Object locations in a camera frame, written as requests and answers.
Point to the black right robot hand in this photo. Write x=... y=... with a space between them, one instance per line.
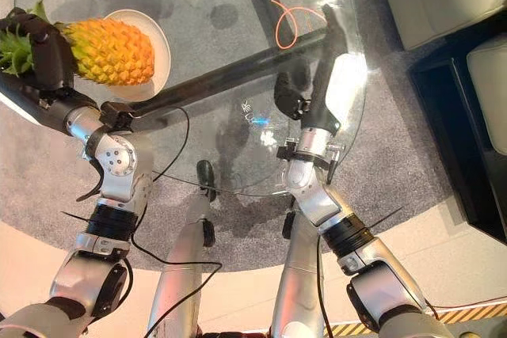
x=344 y=80

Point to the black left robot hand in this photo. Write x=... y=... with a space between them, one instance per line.
x=49 y=57

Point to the yellow pineapple with green crown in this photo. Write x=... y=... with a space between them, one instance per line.
x=111 y=51

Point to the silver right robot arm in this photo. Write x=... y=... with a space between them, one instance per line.
x=317 y=199

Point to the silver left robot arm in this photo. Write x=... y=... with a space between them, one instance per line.
x=119 y=179

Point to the white round plate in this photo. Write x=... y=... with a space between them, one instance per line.
x=160 y=57

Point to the grey carpet rug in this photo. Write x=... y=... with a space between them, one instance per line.
x=396 y=156

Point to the black low side table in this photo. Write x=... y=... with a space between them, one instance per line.
x=447 y=124

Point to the small white sofa cushion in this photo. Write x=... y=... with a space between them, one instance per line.
x=489 y=88

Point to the dark left robot foot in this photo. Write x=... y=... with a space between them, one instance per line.
x=206 y=175

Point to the silver right robot leg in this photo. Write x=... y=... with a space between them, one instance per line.
x=297 y=274

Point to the silver robot leg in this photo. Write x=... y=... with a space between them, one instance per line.
x=186 y=259
x=297 y=274

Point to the silver left robot leg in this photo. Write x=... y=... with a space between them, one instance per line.
x=186 y=259

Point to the yellow black hazard tape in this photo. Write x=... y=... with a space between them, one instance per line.
x=467 y=316

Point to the black table frame bar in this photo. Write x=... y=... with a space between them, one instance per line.
x=222 y=74

